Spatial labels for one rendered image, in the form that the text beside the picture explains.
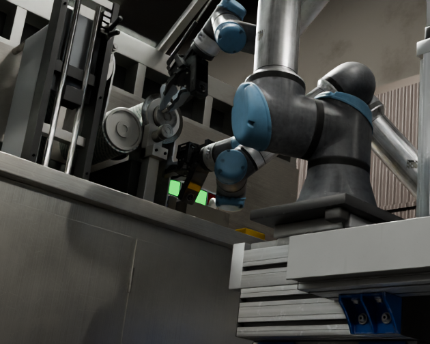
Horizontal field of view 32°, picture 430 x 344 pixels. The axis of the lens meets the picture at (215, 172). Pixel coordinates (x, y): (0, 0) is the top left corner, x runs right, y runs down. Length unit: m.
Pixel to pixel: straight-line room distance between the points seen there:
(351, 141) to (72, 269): 0.64
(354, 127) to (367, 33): 4.03
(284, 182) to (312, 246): 1.78
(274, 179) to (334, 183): 1.55
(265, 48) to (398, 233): 0.53
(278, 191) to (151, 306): 1.28
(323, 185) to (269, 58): 0.26
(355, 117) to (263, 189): 1.46
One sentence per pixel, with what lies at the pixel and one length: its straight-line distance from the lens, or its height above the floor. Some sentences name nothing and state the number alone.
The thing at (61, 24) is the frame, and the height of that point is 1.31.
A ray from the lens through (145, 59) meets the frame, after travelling 2.60.
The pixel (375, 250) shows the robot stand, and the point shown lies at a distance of 1.07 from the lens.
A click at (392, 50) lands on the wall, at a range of 5.19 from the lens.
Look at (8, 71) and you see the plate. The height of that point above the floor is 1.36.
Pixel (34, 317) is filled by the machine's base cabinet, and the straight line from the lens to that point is 1.56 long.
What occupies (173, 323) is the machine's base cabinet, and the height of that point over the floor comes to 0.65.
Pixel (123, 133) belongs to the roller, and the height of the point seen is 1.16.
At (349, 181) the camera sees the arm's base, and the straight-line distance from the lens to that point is 1.34.
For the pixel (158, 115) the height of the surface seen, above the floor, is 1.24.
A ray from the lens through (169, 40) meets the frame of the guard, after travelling 2.65.
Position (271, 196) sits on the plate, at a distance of 2.85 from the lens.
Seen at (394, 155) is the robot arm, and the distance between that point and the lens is 1.93.
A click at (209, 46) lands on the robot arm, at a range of 2.02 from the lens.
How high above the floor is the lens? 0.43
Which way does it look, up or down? 19 degrees up
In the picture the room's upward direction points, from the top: 7 degrees clockwise
